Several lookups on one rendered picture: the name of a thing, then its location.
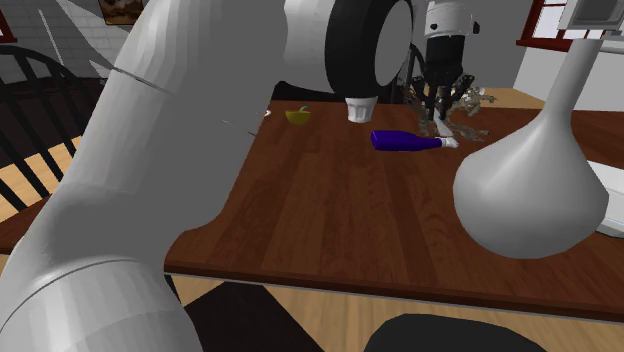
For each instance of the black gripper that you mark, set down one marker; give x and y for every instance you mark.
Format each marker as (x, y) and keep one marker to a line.
(444, 56)

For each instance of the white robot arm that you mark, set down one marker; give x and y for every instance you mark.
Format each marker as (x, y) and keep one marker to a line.
(146, 161)

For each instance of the grey-brown branch figure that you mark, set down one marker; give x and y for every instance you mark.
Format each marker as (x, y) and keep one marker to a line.
(469, 105)

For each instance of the black spindle-back chair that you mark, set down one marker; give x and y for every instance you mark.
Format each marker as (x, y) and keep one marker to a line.
(29, 97)
(416, 68)

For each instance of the blue bottle with white cap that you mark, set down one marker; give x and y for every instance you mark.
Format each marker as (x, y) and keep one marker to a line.
(400, 141)

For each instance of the white ribbed cup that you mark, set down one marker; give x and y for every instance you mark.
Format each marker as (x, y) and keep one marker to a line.
(361, 109)

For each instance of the large white long-necked vase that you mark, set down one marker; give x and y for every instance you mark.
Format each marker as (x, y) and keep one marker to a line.
(529, 195)

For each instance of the red-framed window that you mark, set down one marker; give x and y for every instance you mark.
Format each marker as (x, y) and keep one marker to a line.
(541, 22)

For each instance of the yellow bowl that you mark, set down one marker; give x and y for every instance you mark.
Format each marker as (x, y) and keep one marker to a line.
(297, 117)

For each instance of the brown wooden table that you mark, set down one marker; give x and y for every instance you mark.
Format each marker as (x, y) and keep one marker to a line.
(341, 209)

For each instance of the white flat box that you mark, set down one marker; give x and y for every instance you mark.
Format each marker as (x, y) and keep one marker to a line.
(613, 200)

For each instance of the black round seat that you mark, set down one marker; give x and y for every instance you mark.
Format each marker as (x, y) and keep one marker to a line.
(448, 336)

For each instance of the white wall appliance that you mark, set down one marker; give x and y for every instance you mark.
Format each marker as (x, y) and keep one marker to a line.
(592, 14)

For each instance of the brown wall picture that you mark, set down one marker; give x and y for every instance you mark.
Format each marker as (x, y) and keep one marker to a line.
(119, 10)

